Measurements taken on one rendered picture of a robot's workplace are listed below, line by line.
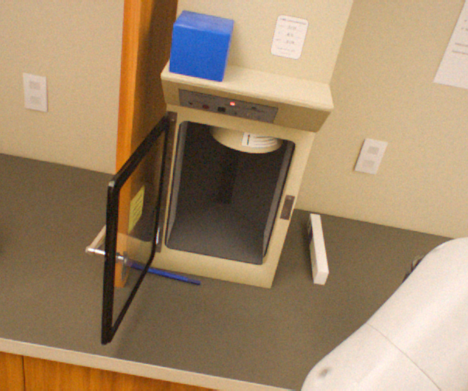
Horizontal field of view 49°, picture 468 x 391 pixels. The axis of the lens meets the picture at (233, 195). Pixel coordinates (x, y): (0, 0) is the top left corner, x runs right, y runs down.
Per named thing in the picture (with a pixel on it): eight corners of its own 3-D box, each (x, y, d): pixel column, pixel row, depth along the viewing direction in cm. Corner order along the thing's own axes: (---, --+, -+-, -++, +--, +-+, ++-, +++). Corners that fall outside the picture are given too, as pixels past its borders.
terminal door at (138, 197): (154, 257, 130) (170, 112, 108) (104, 349, 104) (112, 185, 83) (150, 256, 130) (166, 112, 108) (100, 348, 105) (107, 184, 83)
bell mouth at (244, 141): (213, 112, 130) (216, 91, 127) (282, 125, 130) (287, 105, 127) (204, 144, 115) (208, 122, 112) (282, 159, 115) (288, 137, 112)
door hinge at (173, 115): (150, 250, 131) (166, 109, 110) (161, 252, 131) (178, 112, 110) (149, 254, 130) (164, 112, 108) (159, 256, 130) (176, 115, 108)
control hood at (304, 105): (166, 99, 108) (171, 53, 103) (317, 128, 109) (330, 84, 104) (154, 122, 99) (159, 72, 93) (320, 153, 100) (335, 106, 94)
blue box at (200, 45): (177, 55, 102) (182, 8, 97) (227, 65, 103) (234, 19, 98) (168, 72, 94) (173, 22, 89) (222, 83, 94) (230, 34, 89)
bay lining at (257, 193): (179, 193, 151) (195, 79, 131) (267, 209, 151) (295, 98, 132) (163, 246, 130) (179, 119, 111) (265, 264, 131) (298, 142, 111)
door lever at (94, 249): (130, 237, 104) (130, 226, 103) (110, 266, 96) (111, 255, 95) (104, 230, 105) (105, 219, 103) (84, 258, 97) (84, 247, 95)
